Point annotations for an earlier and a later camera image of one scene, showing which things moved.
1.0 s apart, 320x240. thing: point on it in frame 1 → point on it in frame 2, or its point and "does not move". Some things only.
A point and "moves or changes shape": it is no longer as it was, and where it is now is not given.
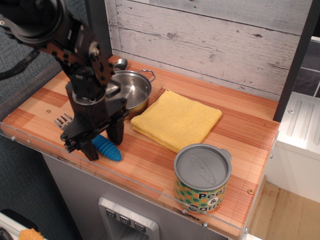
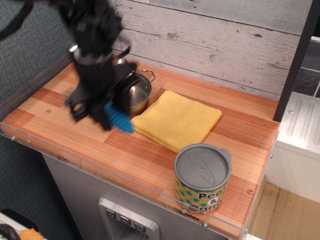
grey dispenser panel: [119, 222] does not move
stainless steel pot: [135, 87] does not move
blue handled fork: [103, 145] moves or changes shape
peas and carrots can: [201, 172] does not move
